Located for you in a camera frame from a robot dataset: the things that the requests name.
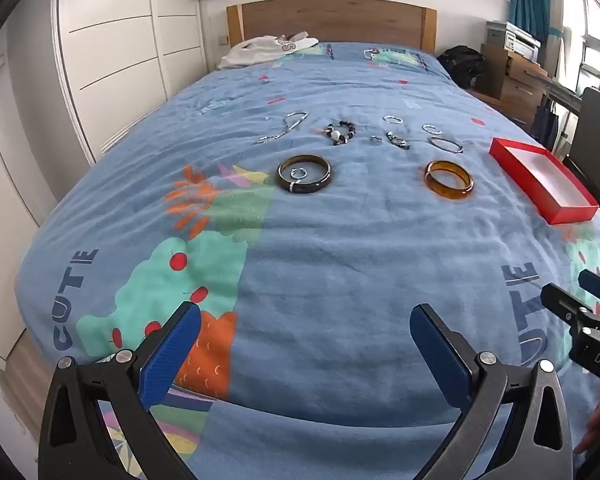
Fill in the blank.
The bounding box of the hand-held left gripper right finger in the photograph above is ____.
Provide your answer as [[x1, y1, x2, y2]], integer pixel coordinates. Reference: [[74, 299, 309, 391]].
[[410, 303, 576, 480]]

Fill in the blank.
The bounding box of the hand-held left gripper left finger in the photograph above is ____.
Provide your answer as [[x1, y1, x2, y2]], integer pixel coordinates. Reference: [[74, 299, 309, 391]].
[[38, 301, 202, 480]]

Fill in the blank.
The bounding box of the red cardboard box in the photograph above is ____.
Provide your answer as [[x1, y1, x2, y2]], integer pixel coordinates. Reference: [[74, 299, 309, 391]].
[[489, 137, 600, 225]]

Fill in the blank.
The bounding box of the amber bangle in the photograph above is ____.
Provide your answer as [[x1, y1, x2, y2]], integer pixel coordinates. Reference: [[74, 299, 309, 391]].
[[424, 160, 475, 202]]

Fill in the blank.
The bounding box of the thin silver bangle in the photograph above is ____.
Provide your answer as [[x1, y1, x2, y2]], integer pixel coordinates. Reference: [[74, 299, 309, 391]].
[[430, 136, 464, 153]]

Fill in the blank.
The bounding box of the dark brown bangle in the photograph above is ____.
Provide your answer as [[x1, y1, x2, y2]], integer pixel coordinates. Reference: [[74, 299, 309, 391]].
[[276, 155, 333, 193]]

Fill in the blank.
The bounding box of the silver chain necklace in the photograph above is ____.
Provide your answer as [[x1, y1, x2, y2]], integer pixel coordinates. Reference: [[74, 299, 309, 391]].
[[252, 111, 309, 146]]

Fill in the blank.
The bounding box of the person's right hand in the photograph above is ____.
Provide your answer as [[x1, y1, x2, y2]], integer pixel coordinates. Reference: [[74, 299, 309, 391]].
[[574, 396, 600, 457]]

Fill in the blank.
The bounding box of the blue printed blanket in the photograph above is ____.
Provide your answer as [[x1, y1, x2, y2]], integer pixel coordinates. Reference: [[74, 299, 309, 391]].
[[14, 41, 600, 480]]

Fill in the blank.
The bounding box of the black chair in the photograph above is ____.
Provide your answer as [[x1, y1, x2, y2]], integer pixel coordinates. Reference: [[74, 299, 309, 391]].
[[565, 86, 600, 221]]

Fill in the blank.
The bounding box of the dark blue bag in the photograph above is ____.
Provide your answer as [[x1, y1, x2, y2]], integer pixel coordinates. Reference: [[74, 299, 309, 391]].
[[532, 100, 561, 146]]

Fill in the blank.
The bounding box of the wooden drawer cabinet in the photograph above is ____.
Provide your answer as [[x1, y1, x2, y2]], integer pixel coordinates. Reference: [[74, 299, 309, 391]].
[[480, 42, 548, 131]]

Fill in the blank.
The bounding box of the black bag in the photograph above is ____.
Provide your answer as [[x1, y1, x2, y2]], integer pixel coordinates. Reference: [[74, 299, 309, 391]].
[[437, 45, 487, 90]]

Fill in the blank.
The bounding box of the grey printer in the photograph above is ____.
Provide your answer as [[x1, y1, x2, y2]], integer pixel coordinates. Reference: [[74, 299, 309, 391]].
[[486, 21, 542, 63]]

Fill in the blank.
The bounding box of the white garment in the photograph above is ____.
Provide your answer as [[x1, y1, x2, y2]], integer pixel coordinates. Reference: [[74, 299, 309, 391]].
[[217, 31, 320, 71]]

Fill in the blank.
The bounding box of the white wardrobe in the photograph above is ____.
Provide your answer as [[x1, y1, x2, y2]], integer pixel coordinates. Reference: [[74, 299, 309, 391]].
[[50, 0, 208, 161]]

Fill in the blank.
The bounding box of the wooden headboard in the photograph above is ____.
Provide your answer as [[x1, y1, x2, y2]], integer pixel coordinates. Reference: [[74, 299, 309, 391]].
[[226, 0, 438, 56]]

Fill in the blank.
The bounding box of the black white bead bracelet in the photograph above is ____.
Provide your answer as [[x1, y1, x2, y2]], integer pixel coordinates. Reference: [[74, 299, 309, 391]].
[[321, 121, 358, 147]]

